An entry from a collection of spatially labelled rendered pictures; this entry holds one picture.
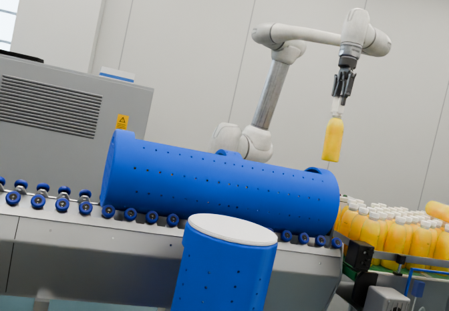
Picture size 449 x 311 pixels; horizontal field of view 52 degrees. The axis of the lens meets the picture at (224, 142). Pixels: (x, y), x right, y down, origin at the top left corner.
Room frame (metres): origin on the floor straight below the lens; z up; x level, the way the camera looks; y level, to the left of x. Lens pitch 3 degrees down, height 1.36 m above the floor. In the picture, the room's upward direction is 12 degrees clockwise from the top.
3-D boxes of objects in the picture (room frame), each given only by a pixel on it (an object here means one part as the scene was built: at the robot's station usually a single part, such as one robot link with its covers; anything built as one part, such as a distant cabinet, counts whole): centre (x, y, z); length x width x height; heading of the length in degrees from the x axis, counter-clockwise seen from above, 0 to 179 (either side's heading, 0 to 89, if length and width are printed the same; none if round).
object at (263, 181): (1.77, -0.03, 1.09); 0.88 x 0.28 x 0.28; 108
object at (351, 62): (1.97, -0.43, 1.66); 0.08 x 0.07 x 0.09; 19
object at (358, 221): (1.90, -0.62, 1.00); 0.07 x 0.07 x 0.19
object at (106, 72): (3.41, 0.88, 1.48); 0.24 x 0.12 x 0.08; 109
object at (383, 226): (1.89, -0.69, 1.00); 0.07 x 0.07 x 0.19
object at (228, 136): (2.47, -0.01, 1.22); 0.18 x 0.16 x 0.22; 128
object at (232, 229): (1.39, -0.08, 1.03); 0.28 x 0.28 x 0.01
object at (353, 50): (1.97, -0.43, 1.73); 0.09 x 0.09 x 0.06
